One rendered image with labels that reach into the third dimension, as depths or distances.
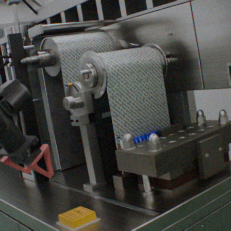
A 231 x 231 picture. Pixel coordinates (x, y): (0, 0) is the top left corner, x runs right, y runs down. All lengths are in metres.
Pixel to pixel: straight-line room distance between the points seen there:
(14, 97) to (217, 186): 0.60
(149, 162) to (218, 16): 0.51
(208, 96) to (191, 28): 3.00
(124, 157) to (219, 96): 3.16
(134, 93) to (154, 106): 0.10
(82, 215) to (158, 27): 0.75
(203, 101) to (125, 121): 3.19
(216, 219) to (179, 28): 0.64
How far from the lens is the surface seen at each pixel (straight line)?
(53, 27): 1.38
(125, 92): 1.14
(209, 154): 1.08
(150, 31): 1.40
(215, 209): 1.08
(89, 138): 1.16
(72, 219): 0.92
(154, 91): 1.22
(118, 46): 1.51
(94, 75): 1.10
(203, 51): 1.24
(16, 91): 0.86
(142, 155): 0.98
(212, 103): 4.22
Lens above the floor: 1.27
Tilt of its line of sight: 7 degrees down
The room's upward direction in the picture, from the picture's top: 10 degrees counter-clockwise
